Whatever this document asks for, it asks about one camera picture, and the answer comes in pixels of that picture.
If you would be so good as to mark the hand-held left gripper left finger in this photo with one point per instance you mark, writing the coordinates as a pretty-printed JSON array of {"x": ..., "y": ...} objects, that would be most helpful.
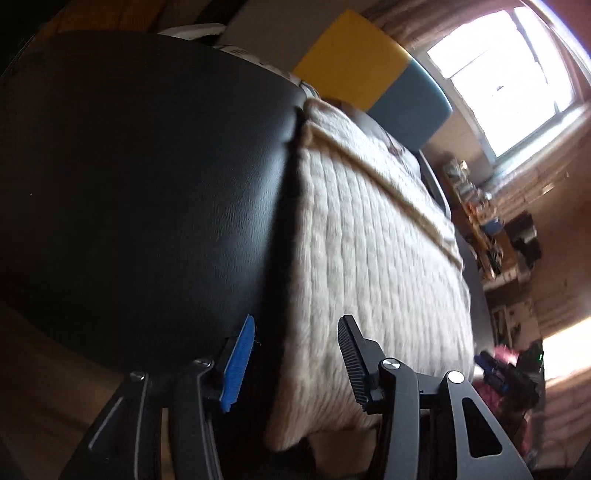
[{"x": 235, "y": 369}]

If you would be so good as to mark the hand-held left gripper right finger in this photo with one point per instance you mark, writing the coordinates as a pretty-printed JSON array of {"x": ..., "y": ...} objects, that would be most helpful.
[{"x": 355, "y": 364}]

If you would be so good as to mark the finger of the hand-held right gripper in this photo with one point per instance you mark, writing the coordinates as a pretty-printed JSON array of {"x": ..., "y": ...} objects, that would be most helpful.
[
  {"x": 496, "y": 381},
  {"x": 485, "y": 360}
]

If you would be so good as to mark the cream knitted sweater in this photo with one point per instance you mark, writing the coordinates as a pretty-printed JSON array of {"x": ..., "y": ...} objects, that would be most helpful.
[{"x": 369, "y": 258}]

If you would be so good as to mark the red ruffled bedspread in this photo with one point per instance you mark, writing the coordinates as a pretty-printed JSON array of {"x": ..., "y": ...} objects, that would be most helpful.
[{"x": 489, "y": 399}]

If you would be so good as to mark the bright side window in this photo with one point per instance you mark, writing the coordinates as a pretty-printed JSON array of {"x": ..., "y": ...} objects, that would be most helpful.
[{"x": 568, "y": 353}]

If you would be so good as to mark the wooden desk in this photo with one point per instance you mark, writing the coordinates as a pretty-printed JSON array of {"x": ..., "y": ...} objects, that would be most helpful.
[{"x": 478, "y": 249}]

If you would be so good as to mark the black television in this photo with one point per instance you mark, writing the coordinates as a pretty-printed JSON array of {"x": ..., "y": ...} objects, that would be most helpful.
[{"x": 524, "y": 240}]

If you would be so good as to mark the large window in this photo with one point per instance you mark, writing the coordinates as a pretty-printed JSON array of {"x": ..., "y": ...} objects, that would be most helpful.
[{"x": 503, "y": 78}]

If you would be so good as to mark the grey yellow blue sofa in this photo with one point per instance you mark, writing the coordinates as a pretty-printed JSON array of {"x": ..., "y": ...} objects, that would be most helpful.
[{"x": 351, "y": 60}]

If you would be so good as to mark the blue metal frame chair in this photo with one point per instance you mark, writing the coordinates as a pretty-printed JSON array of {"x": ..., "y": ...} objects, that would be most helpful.
[{"x": 493, "y": 226}]

